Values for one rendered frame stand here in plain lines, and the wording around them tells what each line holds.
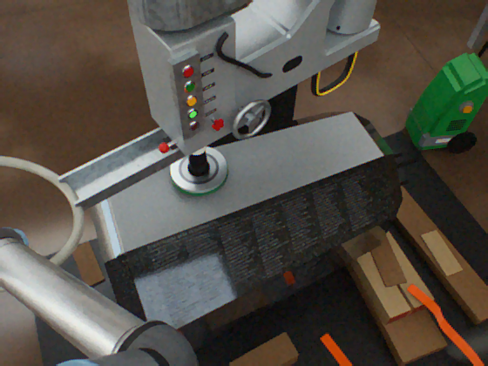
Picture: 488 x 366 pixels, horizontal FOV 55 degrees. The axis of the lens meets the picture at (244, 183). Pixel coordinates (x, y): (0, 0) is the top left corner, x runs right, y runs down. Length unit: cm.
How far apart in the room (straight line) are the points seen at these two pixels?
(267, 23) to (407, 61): 239
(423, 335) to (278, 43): 159
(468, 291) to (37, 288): 218
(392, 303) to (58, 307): 179
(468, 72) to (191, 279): 194
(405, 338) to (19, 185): 230
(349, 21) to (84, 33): 266
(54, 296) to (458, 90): 246
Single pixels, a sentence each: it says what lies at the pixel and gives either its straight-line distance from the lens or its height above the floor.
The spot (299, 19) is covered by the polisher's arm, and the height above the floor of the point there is 145.
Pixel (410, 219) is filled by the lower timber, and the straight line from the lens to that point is 275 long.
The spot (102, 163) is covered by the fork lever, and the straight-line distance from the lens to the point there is 154.
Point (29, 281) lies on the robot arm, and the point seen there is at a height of 154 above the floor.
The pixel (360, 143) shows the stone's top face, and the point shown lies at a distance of 196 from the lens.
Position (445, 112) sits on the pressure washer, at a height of 35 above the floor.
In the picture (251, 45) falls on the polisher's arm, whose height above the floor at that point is 142.
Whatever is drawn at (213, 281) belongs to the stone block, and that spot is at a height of 69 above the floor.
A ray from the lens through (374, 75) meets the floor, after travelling 359.
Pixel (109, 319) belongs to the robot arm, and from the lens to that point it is 74.
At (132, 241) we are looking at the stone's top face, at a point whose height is 85.
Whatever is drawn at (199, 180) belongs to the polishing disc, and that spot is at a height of 91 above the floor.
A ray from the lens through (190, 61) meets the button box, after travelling 120.
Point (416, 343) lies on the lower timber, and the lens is 244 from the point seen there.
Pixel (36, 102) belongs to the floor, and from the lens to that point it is 353.
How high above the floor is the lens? 230
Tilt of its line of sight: 55 degrees down
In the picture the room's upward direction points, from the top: 1 degrees clockwise
